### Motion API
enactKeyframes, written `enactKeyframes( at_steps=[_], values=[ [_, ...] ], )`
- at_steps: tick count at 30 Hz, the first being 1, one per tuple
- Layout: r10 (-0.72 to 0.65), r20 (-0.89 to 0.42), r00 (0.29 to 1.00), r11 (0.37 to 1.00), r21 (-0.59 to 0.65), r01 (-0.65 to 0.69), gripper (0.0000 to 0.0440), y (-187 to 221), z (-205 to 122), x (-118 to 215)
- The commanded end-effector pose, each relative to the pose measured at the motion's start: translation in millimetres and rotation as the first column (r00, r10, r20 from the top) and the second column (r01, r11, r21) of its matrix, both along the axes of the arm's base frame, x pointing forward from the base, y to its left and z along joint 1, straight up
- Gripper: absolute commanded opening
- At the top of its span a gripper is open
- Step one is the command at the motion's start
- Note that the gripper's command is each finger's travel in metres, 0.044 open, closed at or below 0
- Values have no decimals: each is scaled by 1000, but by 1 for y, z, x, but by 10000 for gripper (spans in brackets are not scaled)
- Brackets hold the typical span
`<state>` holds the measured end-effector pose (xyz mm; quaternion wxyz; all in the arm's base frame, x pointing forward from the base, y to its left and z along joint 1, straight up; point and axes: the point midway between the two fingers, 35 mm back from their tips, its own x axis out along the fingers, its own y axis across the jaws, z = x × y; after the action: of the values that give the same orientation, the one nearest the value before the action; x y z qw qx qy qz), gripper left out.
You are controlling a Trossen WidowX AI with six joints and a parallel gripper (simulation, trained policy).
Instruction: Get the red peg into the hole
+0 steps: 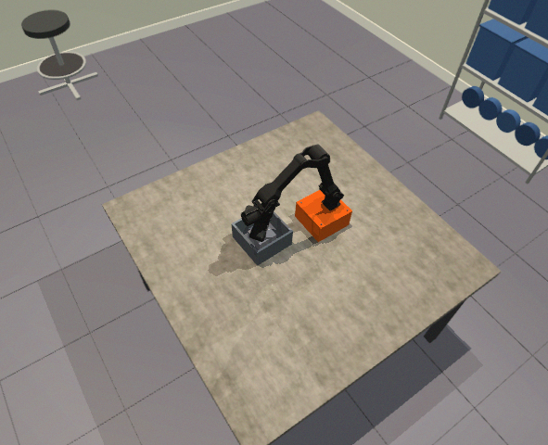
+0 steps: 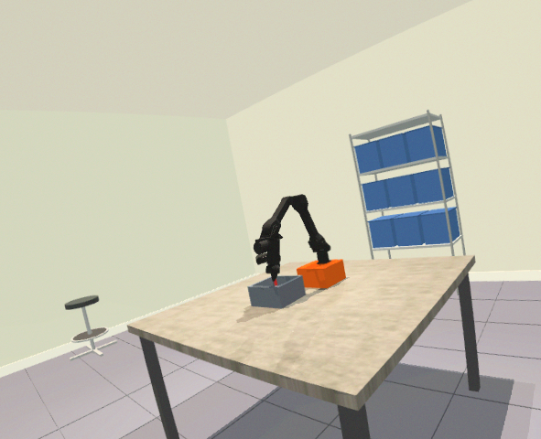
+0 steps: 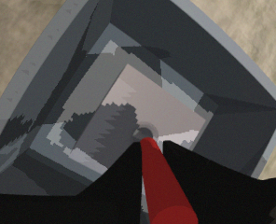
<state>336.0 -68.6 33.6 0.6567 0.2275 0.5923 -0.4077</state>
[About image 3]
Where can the red peg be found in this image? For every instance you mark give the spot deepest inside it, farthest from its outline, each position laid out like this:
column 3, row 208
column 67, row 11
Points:
column 167, row 203

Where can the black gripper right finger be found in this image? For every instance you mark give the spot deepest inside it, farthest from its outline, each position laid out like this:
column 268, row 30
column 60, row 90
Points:
column 219, row 195

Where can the grey open box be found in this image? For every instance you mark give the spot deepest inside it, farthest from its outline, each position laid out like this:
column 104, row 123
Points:
column 65, row 75

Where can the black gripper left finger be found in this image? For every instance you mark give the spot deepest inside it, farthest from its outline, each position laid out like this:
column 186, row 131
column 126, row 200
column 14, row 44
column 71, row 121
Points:
column 114, row 198

